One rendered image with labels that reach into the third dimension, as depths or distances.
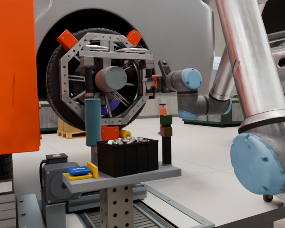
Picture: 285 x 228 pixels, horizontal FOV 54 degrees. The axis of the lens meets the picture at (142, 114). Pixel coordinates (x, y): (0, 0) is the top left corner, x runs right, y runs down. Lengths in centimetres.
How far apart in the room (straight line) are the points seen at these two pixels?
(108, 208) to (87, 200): 70
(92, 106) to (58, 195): 48
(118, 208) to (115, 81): 73
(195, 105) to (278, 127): 57
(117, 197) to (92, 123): 57
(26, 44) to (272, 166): 100
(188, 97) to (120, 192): 48
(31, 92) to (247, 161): 87
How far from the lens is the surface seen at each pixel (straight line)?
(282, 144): 71
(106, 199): 108
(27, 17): 129
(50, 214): 155
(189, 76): 121
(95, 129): 155
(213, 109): 127
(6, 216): 140
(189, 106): 122
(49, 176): 145
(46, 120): 700
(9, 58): 125
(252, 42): 81
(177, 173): 114
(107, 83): 155
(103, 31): 183
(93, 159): 189
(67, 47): 167
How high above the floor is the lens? 72
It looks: 2 degrees down
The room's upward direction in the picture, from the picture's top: 1 degrees counter-clockwise
